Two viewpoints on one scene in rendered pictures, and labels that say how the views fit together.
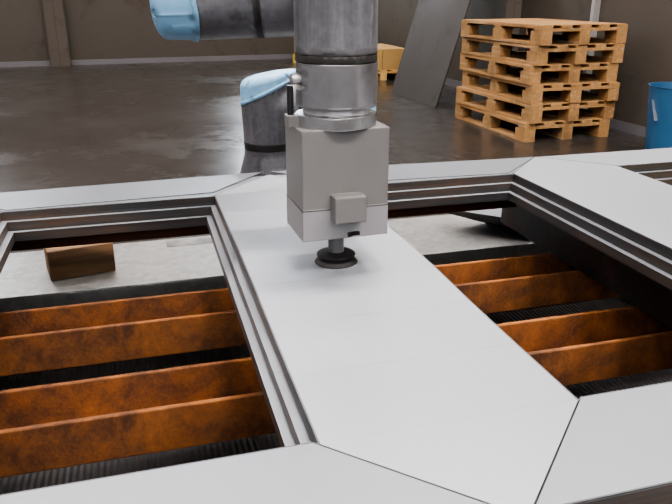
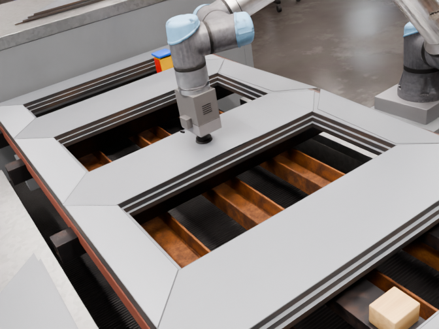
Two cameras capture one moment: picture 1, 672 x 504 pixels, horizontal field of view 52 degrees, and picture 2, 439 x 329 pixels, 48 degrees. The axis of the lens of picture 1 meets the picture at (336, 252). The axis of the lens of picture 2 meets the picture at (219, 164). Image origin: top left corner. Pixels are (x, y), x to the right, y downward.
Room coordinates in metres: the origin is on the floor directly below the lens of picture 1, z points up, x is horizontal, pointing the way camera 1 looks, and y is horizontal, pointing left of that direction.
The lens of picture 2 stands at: (0.42, -1.06, 1.43)
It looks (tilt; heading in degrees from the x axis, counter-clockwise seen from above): 31 degrees down; 77
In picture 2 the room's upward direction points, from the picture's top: 10 degrees counter-clockwise
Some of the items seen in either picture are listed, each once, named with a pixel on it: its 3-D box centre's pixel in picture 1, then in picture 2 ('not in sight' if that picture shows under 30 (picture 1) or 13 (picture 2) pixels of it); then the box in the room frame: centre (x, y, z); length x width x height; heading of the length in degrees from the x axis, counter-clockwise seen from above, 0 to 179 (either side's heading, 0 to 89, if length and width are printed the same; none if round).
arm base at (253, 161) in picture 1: (274, 162); (422, 77); (1.39, 0.13, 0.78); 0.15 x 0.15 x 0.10
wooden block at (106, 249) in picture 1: (79, 255); not in sight; (1.05, 0.42, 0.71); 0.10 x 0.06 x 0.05; 118
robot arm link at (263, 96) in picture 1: (274, 105); (426, 40); (1.39, 0.12, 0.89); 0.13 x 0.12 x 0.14; 90
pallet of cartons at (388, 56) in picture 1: (370, 61); not in sight; (9.83, -0.48, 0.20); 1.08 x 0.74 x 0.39; 18
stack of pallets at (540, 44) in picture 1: (534, 75); not in sight; (6.02, -1.68, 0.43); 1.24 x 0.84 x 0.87; 18
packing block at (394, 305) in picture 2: not in sight; (394, 312); (0.77, -0.61, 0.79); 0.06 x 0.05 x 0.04; 16
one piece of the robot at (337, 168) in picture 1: (336, 173); (193, 107); (0.64, 0.00, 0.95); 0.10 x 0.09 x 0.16; 17
